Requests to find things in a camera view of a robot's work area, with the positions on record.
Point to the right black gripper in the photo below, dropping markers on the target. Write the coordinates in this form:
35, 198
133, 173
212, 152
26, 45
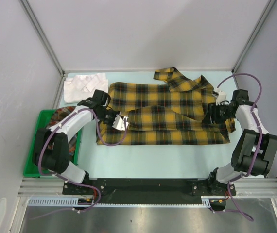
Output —
211, 116

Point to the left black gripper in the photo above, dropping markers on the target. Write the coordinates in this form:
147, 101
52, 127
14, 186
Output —
114, 113

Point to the yellow plaid long sleeve shirt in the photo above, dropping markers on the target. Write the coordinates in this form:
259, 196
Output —
165, 114

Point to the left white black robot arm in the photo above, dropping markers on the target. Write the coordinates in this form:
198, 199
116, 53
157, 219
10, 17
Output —
61, 166

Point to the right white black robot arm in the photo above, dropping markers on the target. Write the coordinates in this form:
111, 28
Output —
256, 147

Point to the white folded shirt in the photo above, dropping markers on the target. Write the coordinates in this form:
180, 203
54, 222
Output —
81, 87

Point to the red plaid crumpled shirt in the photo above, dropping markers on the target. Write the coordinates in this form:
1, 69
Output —
63, 112

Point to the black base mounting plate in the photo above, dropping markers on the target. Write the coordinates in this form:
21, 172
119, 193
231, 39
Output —
158, 191

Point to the green plastic bin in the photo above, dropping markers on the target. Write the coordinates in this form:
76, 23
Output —
44, 117

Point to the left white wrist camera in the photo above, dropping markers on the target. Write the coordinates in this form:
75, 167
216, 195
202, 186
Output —
120, 123

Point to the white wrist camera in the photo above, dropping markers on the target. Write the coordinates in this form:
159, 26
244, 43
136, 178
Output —
220, 96
120, 123

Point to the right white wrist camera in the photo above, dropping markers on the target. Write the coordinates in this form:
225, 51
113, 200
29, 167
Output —
220, 96

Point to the aluminium front frame rail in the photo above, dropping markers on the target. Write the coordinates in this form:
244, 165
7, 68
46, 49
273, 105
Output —
250, 187

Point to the white slotted cable duct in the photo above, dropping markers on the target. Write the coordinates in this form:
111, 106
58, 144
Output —
81, 202

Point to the right aluminium corner post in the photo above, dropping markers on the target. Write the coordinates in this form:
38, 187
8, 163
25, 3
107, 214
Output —
254, 34

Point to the aluminium corner post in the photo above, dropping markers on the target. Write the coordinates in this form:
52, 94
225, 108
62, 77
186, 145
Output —
254, 34
41, 35

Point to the left aluminium corner post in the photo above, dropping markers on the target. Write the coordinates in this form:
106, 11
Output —
41, 35

